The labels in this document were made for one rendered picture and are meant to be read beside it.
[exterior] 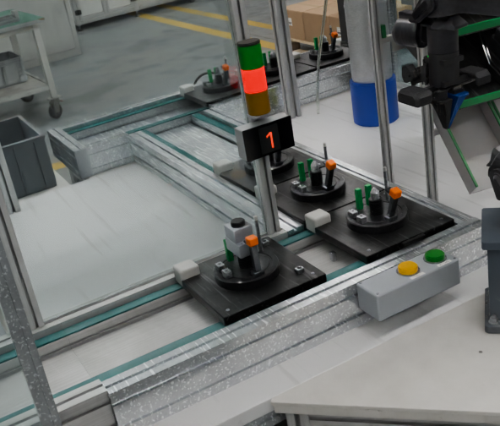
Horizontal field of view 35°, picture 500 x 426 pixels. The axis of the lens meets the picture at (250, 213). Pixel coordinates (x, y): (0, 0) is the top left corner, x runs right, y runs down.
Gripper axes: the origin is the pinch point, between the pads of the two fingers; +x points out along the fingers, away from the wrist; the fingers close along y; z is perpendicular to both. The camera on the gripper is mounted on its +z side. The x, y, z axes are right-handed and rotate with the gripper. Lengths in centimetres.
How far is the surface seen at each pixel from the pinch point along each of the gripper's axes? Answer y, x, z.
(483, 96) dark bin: -20.5, 5.1, 11.2
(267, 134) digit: 24.4, 4.5, 28.9
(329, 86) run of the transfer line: -61, 38, 136
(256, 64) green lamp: 24.3, -10.9, 29.4
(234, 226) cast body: 40.2, 17.2, 18.8
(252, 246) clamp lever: 39.3, 19.9, 13.4
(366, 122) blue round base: -48, 39, 96
